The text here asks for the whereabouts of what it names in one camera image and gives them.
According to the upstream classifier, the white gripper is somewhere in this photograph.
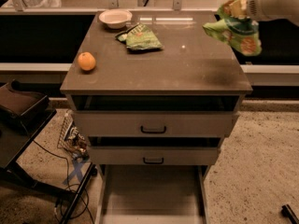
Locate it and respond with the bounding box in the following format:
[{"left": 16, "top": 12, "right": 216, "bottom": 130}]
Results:
[{"left": 229, "top": 0, "right": 283, "bottom": 21}]

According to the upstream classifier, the green rice chip bag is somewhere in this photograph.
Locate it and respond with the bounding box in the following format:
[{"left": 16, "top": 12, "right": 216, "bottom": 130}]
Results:
[{"left": 203, "top": 0, "right": 262, "bottom": 56}]

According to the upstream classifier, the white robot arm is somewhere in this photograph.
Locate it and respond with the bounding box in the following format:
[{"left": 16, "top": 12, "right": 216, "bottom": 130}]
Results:
[{"left": 229, "top": 0, "right": 299, "bottom": 25}]

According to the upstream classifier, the green jalapeno chip bag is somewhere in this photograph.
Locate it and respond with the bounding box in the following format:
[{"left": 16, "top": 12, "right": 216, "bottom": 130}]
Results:
[{"left": 115, "top": 23, "right": 164, "bottom": 51}]

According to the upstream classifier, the grey drawer cabinet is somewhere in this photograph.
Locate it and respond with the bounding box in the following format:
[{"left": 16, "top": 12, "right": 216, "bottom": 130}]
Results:
[{"left": 60, "top": 10, "right": 254, "bottom": 173}]

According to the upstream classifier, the open bottom drawer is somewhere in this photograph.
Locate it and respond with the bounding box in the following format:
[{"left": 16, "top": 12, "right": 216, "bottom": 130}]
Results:
[{"left": 95, "top": 165, "right": 210, "bottom": 224}]

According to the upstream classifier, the white bowl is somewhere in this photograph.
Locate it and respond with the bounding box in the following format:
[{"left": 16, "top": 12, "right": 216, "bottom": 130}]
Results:
[{"left": 99, "top": 9, "right": 133, "bottom": 29}]

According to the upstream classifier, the orange fruit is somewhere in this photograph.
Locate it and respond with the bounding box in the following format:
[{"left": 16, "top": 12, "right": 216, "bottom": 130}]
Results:
[{"left": 78, "top": 52, "right": 96, "bottom": 71}]

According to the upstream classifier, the black object on floor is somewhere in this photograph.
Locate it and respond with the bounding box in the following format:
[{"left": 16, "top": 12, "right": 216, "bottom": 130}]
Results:
[{"left": 281, "top": 204, "right": 299, "bottom": 224}]

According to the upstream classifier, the black side cart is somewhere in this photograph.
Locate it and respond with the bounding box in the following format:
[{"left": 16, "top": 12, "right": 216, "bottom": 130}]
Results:
[{"left": 0, "top": 80, "right": 95, "bottom": 224}]

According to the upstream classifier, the top drawer with handle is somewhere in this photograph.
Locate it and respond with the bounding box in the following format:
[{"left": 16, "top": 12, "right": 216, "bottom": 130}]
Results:
[{"left": 72, "top": 111, "right": 239, "bottom": 137}]

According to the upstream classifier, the drawer with handle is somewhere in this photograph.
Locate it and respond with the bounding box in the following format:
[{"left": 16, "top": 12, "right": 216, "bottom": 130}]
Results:
[
  {"left": 72, "top": 111, "right": 239, "bottom": 137},
  {"left": 88, "top": 147, "right": 220, "bottom": 165}
]

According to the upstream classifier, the middle drawer with handle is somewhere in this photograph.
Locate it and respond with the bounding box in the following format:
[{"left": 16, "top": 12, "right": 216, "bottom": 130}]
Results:
[{"left": 88, "top": 147, "right": 220, "bottom": 165}]

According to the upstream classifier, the wire basket with snacks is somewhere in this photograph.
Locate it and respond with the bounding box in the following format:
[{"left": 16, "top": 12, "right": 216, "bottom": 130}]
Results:
[{"left": 57, "top": 110, "right": 89, "bottom": 160}]

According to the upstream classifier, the black cable on floor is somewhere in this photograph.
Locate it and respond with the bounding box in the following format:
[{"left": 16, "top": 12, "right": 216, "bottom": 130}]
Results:
[{"left": 32, "top": 138, "right": 96, "bottom": 224}]

